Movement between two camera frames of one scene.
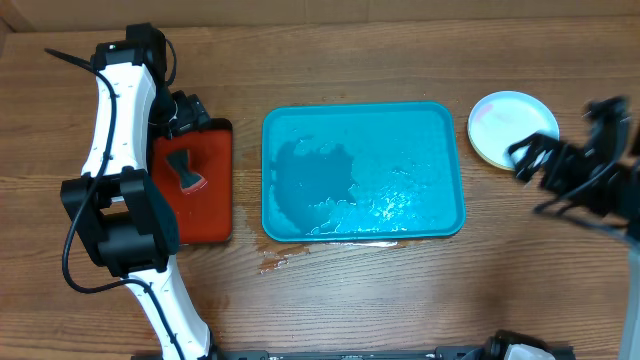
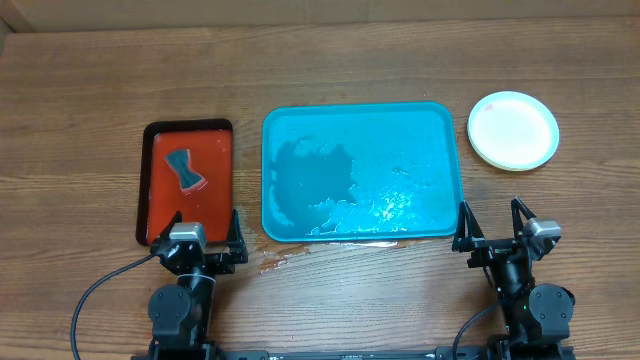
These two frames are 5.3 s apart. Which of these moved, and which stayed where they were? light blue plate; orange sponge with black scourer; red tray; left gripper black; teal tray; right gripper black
Moved: right gripper black; left gripper black
Stayed: light blue plate; orange sponge with black scourer; teal tray; red tray
